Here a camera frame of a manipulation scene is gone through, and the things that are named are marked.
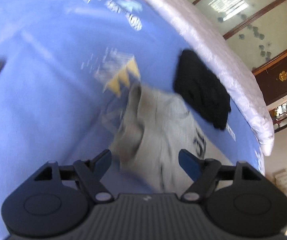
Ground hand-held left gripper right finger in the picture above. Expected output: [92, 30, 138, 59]
[178, 149, 262, 203]

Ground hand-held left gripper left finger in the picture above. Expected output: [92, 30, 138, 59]
[34, 149, 114, 203]

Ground gray pants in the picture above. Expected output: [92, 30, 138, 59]
[109, 82, 234, 194]

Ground black pants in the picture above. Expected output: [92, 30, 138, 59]
[173, 49, 232, 131]

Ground white paper sheet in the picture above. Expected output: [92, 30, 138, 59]
[273, 170, 287, 198]

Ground blue printed bed sheet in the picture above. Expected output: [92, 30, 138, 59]
[0, 0, 266, 239]

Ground wooden display shelf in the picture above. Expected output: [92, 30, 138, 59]
[268, 94, 287, 133]

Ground dark brown door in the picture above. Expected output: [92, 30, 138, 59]
[252, 46, 287, 107]

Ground wardrobe with frosted glass doors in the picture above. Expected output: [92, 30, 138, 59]
[168, 0, 287, 73]

